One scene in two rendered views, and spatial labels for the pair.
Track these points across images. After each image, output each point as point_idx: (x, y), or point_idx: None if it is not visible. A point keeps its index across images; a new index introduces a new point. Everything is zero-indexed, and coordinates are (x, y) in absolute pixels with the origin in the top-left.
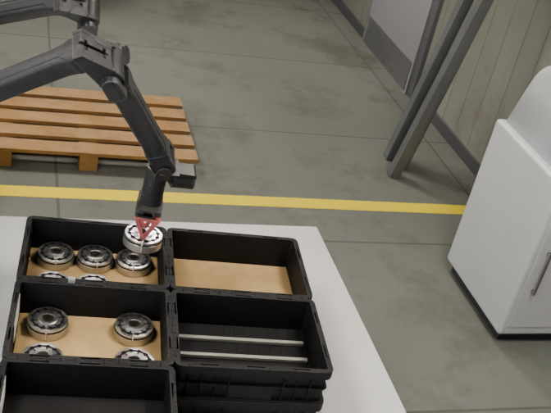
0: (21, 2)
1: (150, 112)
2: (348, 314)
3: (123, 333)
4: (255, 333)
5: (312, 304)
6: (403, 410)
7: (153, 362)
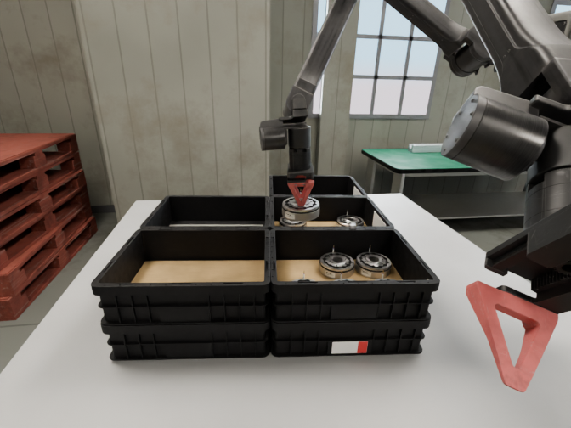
0: None
1: (316, 37)
2: (36, 346)
3: None
4: None
5: (143, 224)
6: (89, 261)
7: (282, 196)
